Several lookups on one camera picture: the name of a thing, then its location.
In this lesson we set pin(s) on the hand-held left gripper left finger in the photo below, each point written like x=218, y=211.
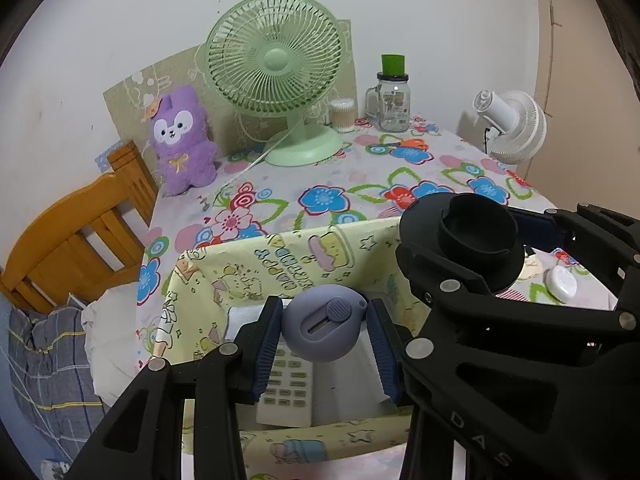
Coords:
x=265, y=350

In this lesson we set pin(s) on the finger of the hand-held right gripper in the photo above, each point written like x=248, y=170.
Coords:
x=440, y=340
x=537, y=225

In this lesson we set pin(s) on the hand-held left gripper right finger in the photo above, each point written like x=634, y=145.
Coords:
x=382, y=355

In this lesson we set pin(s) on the purple round utility knife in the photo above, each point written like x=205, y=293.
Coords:
x=310, y=345

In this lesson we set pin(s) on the white remote control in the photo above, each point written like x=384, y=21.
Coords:
x=290, y=395

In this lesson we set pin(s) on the black round cup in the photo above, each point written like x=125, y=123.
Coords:
x=480, y=230

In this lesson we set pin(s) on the yellow cartoon print storage box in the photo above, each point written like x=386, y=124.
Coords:
x=240, y=280

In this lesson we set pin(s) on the cream small flat item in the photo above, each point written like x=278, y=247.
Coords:
x=531, y=270

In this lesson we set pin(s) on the white oval case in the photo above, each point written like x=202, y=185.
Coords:
x=562, y=285

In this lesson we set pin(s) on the white clip fan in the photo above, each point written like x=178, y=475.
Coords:
x=520, y=125

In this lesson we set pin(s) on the white pillow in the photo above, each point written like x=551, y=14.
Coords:
x=107, y=350

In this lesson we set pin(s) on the beige door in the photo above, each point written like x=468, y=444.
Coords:
x=575, y=60

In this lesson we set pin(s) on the glass jar mug green lid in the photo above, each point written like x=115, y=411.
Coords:
x=392, y=110

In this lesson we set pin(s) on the floral tablecloth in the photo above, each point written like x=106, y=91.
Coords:
x=350, y=170

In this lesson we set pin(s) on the purple plush toy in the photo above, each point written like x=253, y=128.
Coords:
x=185, y=165

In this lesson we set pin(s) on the cotton swab container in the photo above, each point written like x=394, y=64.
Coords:
x=343, y=117

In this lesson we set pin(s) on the grey plaid blanket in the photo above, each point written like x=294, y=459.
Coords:
x=40, y=370

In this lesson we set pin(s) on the light printed cloth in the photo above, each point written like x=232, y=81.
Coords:
x=55, y=470

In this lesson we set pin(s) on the blue patterned paper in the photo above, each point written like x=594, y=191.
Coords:
x=102, y=160

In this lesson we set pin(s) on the green desk fan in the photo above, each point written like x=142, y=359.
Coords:
x=275, y=60

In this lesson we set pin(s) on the beige patterned wall poster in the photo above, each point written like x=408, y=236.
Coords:
x=130, y=95

